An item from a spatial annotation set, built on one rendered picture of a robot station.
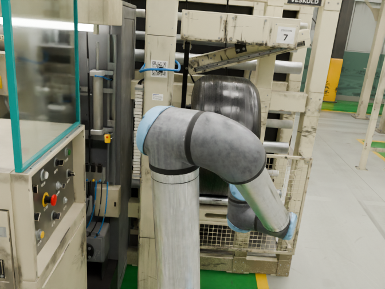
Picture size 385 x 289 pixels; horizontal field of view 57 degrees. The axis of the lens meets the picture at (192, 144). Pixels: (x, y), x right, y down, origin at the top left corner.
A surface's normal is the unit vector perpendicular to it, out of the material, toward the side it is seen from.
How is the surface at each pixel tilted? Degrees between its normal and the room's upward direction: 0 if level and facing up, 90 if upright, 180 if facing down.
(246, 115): 55
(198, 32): 90
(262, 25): 90
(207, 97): 42
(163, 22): 90
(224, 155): 90
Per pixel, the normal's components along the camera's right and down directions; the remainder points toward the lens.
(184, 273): 0.28, 0.33
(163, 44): 0.00, 0.31
